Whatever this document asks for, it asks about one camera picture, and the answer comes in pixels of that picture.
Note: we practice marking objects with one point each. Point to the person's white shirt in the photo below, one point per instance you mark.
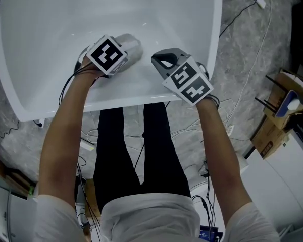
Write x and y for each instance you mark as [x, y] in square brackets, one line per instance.
[146, 220]

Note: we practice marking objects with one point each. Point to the person's right forearm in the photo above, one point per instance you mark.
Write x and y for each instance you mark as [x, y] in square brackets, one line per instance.
[219, 147]

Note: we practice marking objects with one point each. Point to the person's left forearm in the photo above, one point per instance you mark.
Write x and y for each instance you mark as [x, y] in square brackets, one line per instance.
[63, 135]

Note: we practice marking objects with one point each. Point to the white bathtub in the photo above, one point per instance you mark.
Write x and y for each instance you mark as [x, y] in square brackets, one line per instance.
[103, 14]

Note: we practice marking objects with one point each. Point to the blue white padded case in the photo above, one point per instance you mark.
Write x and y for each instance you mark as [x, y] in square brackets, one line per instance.
[282, 107]

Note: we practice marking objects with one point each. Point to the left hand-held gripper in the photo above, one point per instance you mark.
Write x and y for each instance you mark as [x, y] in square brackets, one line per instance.
[106, 54]

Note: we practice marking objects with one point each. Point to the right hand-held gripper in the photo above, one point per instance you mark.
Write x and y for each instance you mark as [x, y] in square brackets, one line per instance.
[189, 84]

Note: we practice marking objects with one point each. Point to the black device blue screen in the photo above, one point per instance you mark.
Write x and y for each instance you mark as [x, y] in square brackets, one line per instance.
[210, 234]

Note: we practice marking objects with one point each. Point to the flat cardboard box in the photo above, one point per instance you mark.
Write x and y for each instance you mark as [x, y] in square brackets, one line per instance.
[91, 198]

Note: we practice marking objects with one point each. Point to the person's black trousers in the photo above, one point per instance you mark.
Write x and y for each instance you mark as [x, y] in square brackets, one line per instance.
[116, 160]

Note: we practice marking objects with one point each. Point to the brown cardboard box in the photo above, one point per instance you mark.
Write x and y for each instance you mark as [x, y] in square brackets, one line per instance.
[272, 120]
[265, 140]

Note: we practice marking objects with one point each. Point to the white fluffy cleaning cloth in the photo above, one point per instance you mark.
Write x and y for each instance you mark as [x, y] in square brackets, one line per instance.
[135, 50]

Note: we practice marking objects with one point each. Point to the black antenna router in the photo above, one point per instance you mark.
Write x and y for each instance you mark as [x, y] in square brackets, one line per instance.
[266, 105]

